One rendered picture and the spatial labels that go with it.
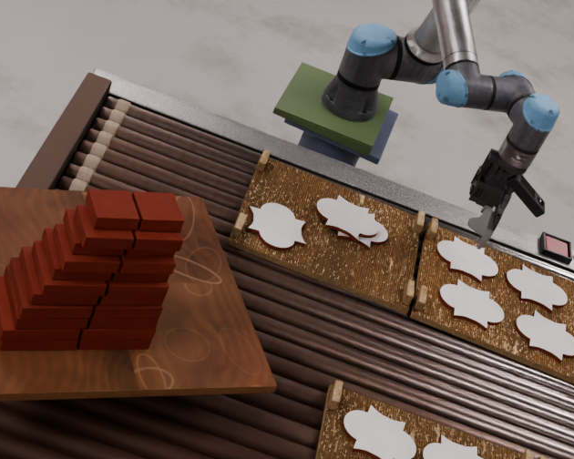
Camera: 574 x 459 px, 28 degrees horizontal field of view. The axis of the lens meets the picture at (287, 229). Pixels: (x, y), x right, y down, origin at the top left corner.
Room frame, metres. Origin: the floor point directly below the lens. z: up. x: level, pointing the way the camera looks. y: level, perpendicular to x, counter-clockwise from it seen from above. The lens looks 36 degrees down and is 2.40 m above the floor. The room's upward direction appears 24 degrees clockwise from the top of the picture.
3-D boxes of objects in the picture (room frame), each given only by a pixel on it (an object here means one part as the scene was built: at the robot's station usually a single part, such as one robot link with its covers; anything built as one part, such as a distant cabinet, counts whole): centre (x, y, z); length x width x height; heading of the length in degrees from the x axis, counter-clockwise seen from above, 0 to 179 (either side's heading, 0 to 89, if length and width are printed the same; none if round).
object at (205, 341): (1.51, 0.25, 1.03); 0.50 x 0.50 x 0.02; 34
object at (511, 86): (2.27, -0.33, 1.32); 0.11 x 0.11 x 0.08; 26
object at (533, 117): (2.19, -0.38, 1.32); 0.09 x 0.08 x 0.11; 26
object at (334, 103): (2.70, -0.01, 0.95); 0.15 x 0.15 x 0.10
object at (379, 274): (2.09, -0.09, 0.93); 0.41 x 0.35 x 0.02; 94
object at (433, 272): (2.11, -0.51, 0.93); 0.41 x 0.35 x 0.02; 93
